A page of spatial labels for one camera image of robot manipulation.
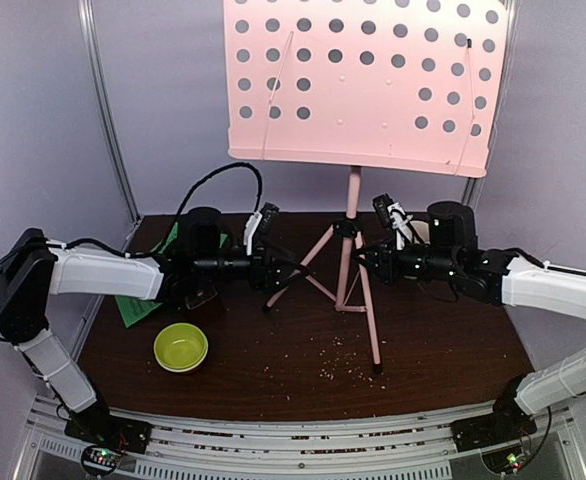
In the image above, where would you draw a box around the white floral ceramic mug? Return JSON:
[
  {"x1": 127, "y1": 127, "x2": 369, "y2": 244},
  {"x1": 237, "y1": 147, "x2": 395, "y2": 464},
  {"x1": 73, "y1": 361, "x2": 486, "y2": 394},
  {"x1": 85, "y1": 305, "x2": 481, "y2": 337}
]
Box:
[{"x1": 410, "y1": 221, "x2": 430, "y2": 244}]

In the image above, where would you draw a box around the right aluminium frame post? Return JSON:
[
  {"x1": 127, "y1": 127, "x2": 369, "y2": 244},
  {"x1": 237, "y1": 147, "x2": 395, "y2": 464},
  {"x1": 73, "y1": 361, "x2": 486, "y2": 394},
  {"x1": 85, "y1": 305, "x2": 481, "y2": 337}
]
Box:
[{"x1": 455, "y1": 1, "x2": 520, "y2": 208}]

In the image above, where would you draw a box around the black braided left cable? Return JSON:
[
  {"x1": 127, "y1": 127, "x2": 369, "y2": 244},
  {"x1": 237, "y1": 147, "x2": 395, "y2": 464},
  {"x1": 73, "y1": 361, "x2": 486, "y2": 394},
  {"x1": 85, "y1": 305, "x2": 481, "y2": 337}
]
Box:
[{"x1": 0, "y1": 161, "x2": 265, "y2": 341}]

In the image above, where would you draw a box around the green sheet music page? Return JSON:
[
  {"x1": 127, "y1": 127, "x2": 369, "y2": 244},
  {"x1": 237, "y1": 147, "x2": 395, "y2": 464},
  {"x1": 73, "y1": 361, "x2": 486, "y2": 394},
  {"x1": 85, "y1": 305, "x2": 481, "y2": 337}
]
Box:
[
  {"x1": 152, "y1": 222, "x2": 179, "y2": 256},
  {"x1": 115, "y1": 296, "x2": 162, "y2": 328}
]

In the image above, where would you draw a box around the brown wooden metronome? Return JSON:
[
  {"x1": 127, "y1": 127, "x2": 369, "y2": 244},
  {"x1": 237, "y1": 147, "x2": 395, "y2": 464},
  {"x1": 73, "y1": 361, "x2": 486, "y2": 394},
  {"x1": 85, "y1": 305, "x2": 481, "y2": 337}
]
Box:
[{"x1": 175, "y1": 284, "x2": 226, "y2": 324}]

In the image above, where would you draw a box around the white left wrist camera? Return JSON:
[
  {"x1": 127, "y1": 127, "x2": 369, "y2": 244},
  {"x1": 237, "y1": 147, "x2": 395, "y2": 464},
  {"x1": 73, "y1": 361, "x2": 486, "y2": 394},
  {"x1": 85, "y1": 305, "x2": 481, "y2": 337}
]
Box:
[{"x1": 242, "y1": 202, "x2": 280, "y2": 256}]

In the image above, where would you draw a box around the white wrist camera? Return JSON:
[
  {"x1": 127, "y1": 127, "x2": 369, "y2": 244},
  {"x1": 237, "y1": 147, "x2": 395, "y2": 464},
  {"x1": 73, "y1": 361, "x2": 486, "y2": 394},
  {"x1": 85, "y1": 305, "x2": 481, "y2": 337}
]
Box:
[
  {"x1": 242, "y1": 202, "x2": 280, "y2": 256},
  {"x1": 372, "y1": 194, "x2": 418, "y2": 250}
]

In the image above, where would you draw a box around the green plastic bowl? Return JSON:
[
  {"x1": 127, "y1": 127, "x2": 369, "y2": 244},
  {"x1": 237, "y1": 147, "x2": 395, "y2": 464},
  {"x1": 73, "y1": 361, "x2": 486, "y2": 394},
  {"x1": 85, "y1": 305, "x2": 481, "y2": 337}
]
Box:
[{"x1": 153, "y1": 323, "x2": 209, "y2": 373}]

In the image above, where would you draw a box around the aluminium frame post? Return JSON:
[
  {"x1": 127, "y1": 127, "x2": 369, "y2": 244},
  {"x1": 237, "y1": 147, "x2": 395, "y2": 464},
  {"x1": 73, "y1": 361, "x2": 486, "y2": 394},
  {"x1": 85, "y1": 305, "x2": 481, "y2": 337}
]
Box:
[
  {"x1": 455, "y1": 1, "x2": 520, "y2": 208},
  {"x1": 77, "y1": 0, "x2": 142, "y2": 223}
]

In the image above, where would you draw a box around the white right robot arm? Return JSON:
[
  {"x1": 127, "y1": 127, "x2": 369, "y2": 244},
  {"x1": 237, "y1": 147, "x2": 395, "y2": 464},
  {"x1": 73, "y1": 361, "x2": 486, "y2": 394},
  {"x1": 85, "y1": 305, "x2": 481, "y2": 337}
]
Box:
[{"x1": 354, "y1": 194, "x2": 586, "y2": 442}]

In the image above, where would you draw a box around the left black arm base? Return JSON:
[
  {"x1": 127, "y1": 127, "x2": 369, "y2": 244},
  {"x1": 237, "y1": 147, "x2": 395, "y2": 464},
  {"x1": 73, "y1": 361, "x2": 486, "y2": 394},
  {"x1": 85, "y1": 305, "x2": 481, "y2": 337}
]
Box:
[{"x1": 64, "y1": 383, "x2": 152, "y2": 454}]

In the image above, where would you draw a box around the left aluminium frame post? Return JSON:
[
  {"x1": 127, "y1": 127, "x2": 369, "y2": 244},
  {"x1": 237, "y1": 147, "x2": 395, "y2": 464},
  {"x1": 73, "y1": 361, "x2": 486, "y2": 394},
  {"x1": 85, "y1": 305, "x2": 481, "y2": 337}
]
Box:
[{"x1": 77, "y1": 0, "x2": 142, "y2": 223}]

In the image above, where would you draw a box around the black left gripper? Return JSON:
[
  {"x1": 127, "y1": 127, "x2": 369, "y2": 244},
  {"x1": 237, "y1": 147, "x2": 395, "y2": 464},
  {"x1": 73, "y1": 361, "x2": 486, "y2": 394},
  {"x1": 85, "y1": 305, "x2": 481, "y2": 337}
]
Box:
[{"x1": 194, "y1": 237, "x2": 309, "y2": 295}]

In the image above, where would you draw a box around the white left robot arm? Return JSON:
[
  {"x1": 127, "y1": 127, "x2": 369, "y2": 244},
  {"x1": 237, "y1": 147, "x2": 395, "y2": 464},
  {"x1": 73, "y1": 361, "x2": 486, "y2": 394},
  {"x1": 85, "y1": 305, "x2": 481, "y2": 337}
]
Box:
[{"x1": 0, "y1": 204, "x2": 308, "y2": 444}]

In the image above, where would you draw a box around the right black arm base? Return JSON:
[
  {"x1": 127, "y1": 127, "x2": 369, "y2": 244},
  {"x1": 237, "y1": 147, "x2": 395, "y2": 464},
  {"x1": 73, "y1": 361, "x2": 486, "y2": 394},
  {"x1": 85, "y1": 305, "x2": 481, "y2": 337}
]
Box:
[{"x1": 450, "y1": 375, "x2": 537, "y2": 452}]

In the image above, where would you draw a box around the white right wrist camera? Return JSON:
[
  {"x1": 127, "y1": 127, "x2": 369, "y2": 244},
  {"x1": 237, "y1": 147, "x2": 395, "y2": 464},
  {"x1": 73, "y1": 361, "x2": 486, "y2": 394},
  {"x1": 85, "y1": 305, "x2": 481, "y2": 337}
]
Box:
[{"x1": 372, "y1": 194, "x2": 418, "y2": 250}]

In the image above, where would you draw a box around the pink music stand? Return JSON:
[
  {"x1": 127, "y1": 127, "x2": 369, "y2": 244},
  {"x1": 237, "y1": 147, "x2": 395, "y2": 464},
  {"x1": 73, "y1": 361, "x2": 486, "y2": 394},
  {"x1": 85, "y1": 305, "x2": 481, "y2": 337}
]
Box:
[{"x1": 222, "y1": 0, "x2": 509, "y2": 375}]

